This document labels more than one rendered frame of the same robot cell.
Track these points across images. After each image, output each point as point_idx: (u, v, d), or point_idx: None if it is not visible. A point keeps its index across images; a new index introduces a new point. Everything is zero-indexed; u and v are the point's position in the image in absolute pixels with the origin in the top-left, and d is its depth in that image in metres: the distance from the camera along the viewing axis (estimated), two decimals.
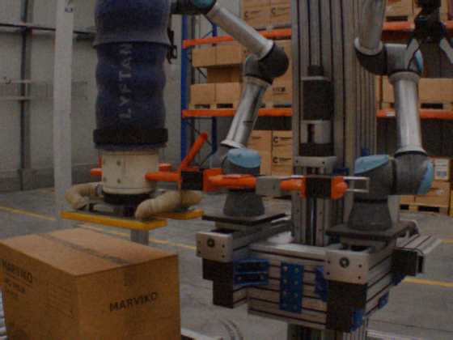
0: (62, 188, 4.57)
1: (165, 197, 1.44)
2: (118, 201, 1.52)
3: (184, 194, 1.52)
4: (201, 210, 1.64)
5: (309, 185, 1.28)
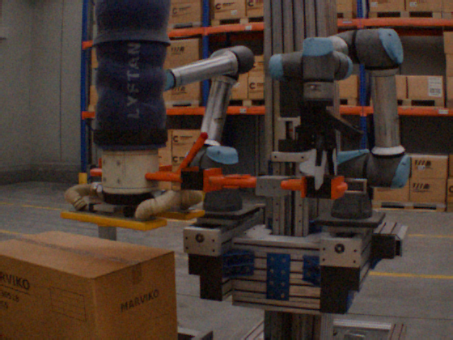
0: None
1: (165, 197, 1.44)
2: (118, 201, 1.52)
3: (184, 194, 1.52)
4: (201, 210, 1.64)
5: (309, 185, 1.28)
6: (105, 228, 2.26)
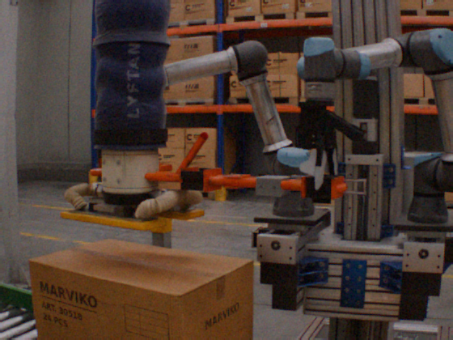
0: (9, 193, 4.14)
1: (165, 197, 1.44)
2: (118, 201, 1.52)
3: (184, 194, 1.52)
4: (201, 210, 1.64)
5: (309, 185, 1.28)
6: (160, 235, 2.14)
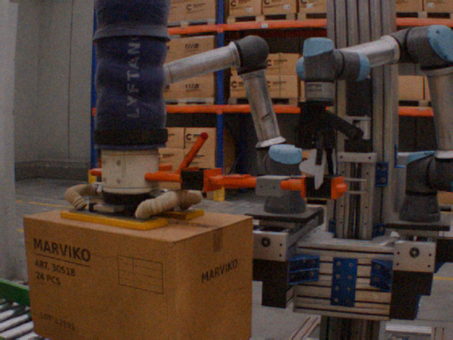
0: (6, 189, 4.14)
1: (165, 197, 1.44)
2: (118, 201, 1.52)
3: (184, 194, 1.52)
4: (201, 210, 1.64)
5: (309, 185, 1.28)
6: None
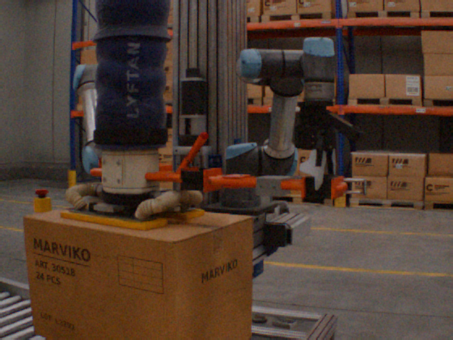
0: None
1: (165, 197, 1.44)
2: (118, 201, 1.52)
3: (184, 194, 1.52)
4: (201, 210, 1.64)
5: (309, 185, 1.28)
6: None
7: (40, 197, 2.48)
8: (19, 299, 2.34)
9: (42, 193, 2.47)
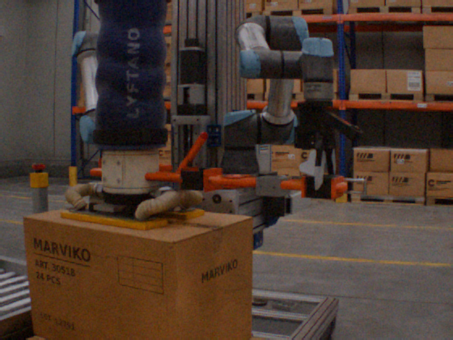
0: None
1: (165, 197, 1.44)
2: (118, 201, 1.52)
3: (184, 194, 1.52)
4: (201, 210, 1.64)
5: (309, 185, 1.28)
6: (37, 189, 2.45)
7: (36, 172, 2.46)
8: (13, 275, 2.31)
9: (39, 167, 2.44)
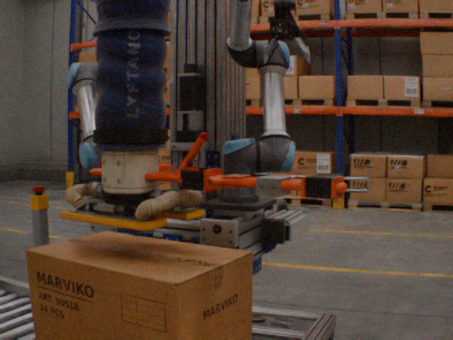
0: None
1: (165, 197, 1.44)
2: (118, 201, 1.52)
3: (184, 194, 1.52)
4: (201, 210, 1.64)
5: (309, 185, 1.28)
6: (37, 211, 2.45)
7: (36, 194, 2.46)
8: (14, 297, 2.31)
9: (39, 189, 2.45)
